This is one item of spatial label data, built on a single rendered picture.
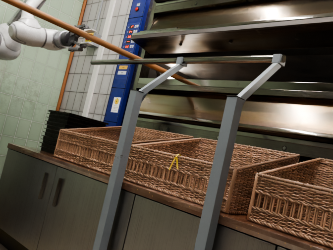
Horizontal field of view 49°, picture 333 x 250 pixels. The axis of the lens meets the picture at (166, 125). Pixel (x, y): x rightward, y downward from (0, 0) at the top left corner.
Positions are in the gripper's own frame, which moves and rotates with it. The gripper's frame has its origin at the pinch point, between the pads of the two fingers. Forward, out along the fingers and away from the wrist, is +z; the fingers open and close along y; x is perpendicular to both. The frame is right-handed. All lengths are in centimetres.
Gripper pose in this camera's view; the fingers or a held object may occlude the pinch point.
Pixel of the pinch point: (88, 37)
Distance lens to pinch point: 184.9
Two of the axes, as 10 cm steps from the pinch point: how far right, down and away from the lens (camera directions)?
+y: -2.2, 9.7, -0.8
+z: 7.1, 1.1, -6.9
